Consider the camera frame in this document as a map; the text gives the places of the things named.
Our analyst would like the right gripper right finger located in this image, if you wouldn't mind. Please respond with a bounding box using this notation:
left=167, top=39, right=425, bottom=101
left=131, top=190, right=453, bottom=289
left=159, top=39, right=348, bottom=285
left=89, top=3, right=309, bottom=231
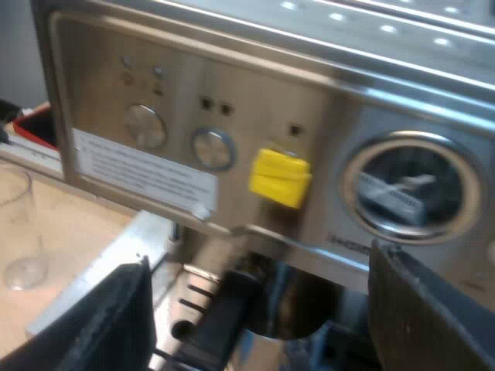
left=367, top=238, right=495, bottom=371

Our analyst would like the black curved clamp handle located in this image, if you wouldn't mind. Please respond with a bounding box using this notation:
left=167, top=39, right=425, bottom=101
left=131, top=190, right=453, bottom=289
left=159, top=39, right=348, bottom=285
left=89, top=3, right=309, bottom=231
left=0, top=98, right=20, bottom=145

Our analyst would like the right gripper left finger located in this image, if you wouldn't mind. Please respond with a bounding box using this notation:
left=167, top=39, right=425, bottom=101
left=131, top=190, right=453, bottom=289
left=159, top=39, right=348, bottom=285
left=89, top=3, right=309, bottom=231
left=0, top=255, right=156, bottom=371

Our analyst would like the clear measuring glass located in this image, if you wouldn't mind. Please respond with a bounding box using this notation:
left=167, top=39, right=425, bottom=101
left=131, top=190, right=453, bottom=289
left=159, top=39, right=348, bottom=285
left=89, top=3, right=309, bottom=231
left=0, top=160, right=50, bottom=291

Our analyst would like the aluminium rail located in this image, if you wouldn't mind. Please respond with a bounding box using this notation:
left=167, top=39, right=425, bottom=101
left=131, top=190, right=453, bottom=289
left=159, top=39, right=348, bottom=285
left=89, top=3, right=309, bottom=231
left=0, top=133, right=65, bottom=164

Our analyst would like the steel espresso machine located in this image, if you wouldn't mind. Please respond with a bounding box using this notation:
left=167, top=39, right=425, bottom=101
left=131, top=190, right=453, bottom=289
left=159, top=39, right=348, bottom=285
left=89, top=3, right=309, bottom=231
left=46, top=0, right=495, bottom=371

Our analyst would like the red-rimmed black tray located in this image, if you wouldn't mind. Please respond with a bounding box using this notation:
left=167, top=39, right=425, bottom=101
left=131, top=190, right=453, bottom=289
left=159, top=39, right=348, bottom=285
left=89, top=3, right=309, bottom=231
left=11, top=103, right=59, bottom=150

